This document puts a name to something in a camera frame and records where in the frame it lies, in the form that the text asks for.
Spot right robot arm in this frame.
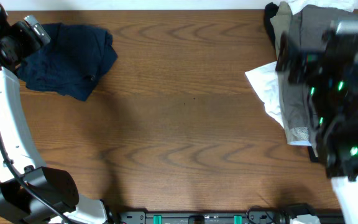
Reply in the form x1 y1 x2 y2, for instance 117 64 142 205
276 31 358 223

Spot navy blue shorts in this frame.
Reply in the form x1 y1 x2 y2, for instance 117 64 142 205
17 23 118 101

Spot left black cable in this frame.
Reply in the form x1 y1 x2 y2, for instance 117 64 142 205
0 88 74 224

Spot grey shorts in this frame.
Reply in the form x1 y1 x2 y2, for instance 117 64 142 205
287 5 358 135

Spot khaki garment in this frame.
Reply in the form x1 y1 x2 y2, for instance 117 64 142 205
270 1 311 146

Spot black garment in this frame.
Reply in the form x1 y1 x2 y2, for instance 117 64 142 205
263 2 279 47

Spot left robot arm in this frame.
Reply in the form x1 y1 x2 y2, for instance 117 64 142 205
0 4 115 223

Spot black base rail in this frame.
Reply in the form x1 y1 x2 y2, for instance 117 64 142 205
116 208 344 224

